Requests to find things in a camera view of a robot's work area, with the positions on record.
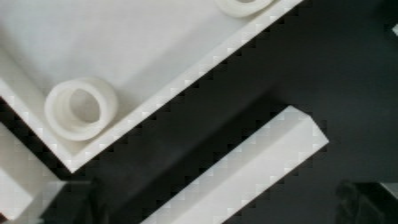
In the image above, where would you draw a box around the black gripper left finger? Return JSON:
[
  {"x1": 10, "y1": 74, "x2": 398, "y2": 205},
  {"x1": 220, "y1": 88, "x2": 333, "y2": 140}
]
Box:
[{"x1": 38, "y1": 181, "x2": 95, "y2": 224}]

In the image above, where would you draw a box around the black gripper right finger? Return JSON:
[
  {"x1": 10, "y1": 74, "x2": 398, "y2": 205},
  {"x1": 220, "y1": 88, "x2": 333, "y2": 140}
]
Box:
[{"x1": 335, "y1": 181, "x2": 398, "y2": 224}]

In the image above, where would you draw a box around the white square tabletop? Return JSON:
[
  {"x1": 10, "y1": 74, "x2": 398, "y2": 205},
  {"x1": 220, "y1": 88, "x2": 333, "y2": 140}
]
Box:
[{"x1": 0, "y1": 0, "x2": 301, "y2": 171}]

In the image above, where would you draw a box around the white table leg far-left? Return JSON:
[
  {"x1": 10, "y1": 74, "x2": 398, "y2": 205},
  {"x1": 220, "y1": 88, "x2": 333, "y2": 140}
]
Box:
[{"x1": 0, "y1": 123, "x2": 65, "y2": 224}]

